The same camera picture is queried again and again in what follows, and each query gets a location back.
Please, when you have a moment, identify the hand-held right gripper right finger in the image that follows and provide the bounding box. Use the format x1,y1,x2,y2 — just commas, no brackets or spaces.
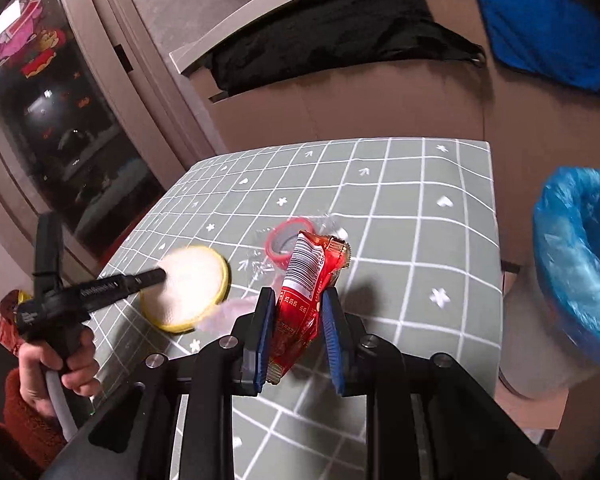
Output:
321,287,561,480

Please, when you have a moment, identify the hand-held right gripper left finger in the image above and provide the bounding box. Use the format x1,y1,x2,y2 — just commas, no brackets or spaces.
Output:
40,287,277,480

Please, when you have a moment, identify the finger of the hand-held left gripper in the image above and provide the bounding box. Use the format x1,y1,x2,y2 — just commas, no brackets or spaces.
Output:
75,267,167,307

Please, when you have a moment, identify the red snack wrapper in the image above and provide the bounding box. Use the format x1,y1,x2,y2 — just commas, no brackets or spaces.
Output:
267,230,353,386

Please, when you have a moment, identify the yellow round lid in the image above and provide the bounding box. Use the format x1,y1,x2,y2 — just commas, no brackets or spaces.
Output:
140,245,231,334

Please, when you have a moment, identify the white bin with blue liner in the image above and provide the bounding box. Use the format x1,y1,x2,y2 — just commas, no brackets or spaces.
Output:
499,166,600,402

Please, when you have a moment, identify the person's left forearm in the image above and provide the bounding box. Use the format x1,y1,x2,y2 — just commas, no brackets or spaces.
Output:
2,366,70,467

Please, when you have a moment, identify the person's left hand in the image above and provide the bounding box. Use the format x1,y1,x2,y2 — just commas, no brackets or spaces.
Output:
19,332,102,418

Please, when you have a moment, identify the clear plastic wrapper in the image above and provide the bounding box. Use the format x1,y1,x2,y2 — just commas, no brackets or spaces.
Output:
239,212,352,282

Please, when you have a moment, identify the red tape roll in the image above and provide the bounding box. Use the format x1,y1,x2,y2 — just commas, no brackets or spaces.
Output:
265,217,315,267

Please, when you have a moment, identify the green checked tablecloth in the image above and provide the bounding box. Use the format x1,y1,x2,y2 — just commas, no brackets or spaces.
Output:
87,137,506,480

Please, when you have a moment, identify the dark glass window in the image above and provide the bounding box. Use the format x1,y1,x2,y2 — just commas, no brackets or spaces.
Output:
0,0,167,261

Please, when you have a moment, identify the white shelf board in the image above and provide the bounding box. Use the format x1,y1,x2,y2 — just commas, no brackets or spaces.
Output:
169,0,433,78

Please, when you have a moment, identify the black jacket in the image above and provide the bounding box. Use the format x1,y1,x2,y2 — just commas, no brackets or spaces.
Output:
205,0,487,102

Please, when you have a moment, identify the blue cloth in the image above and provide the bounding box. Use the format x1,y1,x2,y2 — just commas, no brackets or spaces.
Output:
471,0,600,103

